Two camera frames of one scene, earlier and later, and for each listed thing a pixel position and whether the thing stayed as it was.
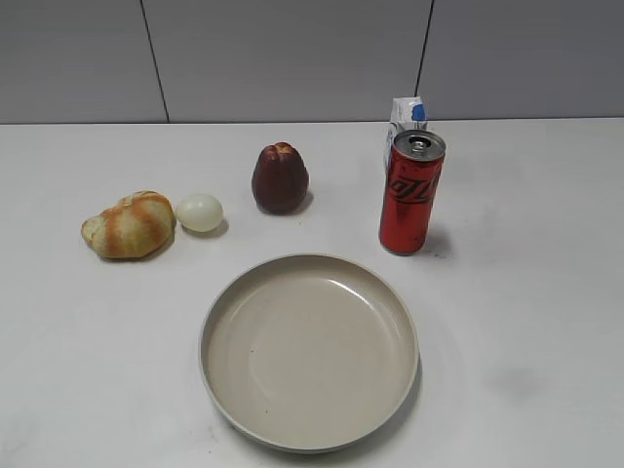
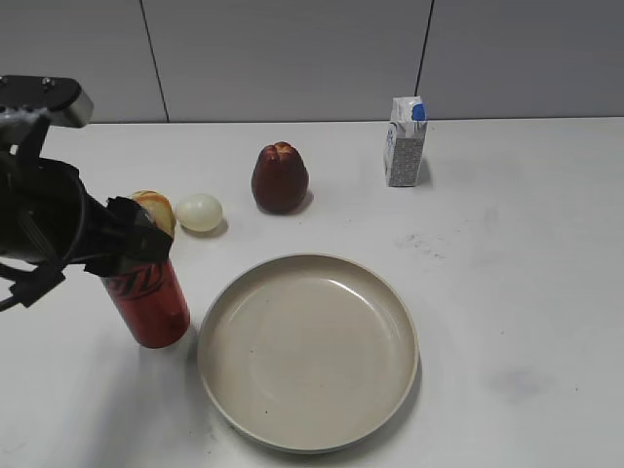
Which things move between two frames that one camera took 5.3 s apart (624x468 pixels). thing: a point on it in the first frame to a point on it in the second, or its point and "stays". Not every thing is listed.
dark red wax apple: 280,178 stays
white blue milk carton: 407,113 stays
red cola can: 410,181 to 152,300
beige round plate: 310,353 stays
